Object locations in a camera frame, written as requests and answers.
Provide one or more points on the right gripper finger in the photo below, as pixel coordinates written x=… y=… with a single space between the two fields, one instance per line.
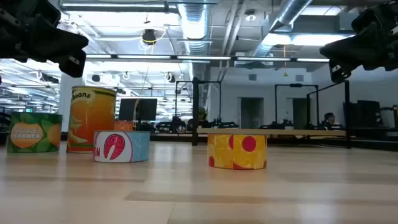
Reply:
x=348 y=46
x=348 y=58

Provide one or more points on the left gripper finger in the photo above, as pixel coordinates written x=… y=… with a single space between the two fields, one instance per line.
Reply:
x=62 y=49
x=59 y=35

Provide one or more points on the tall orange beans can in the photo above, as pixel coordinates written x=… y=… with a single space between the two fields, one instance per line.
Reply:
x=90 y=112

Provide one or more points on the green sliced peaches can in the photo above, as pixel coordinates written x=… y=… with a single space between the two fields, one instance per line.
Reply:
x=34 y=133

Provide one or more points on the white building column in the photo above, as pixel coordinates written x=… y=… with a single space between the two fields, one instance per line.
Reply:
x=63 y=99

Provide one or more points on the black equipment rack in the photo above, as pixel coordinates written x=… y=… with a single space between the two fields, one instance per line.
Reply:
x=368 y=113

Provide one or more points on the person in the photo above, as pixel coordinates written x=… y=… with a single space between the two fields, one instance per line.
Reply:
x=329 y=119

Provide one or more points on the grey door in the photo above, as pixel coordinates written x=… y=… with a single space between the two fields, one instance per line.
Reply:
x=300 y=113
x=252 y=112

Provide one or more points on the black ceiling device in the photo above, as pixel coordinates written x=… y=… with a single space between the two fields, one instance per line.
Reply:
x=149 y=36

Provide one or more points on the flat salmon can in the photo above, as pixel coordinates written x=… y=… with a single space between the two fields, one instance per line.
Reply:
x=121 y=146

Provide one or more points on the long ceiling light strip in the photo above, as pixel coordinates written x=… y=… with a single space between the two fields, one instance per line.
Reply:
x=202 y=58

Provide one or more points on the flat yellow pineapple can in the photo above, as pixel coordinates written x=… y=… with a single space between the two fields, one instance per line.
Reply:
x=236 y=152

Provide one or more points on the green background plant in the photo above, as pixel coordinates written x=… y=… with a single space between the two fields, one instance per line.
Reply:
x=202 y=113

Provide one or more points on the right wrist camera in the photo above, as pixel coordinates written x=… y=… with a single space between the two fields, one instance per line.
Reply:
x=339 y=71

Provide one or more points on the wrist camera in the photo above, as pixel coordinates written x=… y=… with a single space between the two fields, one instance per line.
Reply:
x=339 y=71
x=73 y=67

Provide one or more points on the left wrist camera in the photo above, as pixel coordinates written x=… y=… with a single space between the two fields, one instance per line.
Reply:
x=73 y=67

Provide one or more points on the grey wall vent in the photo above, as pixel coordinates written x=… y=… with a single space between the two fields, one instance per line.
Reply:
x=299 y=77
x=252 y=77

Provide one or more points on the black metal frame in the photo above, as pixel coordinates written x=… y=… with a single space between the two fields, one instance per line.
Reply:
x=195 y=109
x=347 y=115

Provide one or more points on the thin black background frame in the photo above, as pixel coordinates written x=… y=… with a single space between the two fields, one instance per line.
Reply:
x=295 y=85
x=206 y=81

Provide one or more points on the silver ceiling duct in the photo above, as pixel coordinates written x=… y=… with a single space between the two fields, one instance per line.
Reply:
x=289 y=12
x=194 y=25

